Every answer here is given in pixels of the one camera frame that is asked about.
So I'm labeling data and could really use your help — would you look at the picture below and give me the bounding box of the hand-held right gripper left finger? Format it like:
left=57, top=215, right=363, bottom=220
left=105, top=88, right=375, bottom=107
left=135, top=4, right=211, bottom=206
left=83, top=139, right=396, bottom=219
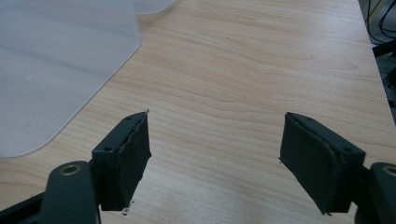
left=91, top=109, right=152, bottom=212

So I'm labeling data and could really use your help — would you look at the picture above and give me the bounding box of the translucent white plastic mat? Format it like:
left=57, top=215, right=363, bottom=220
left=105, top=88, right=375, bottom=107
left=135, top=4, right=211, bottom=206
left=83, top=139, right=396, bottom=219
left=0, top=0, right=179, bottom=159

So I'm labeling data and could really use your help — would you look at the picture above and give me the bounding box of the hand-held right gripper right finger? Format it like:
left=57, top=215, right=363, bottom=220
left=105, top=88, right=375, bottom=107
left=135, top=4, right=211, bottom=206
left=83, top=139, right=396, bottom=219
left=278, top=111, right=367, bottom=216

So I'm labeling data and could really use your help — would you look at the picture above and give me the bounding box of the black metal stand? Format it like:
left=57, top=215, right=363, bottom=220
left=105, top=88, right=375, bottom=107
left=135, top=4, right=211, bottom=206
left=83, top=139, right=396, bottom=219
left=372, top=39, right=396, bottom=108

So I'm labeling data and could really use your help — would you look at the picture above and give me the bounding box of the black cable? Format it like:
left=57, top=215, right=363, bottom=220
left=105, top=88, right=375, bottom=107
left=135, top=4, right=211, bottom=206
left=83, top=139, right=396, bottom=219
left=366, top=0, right=396, bottom=45

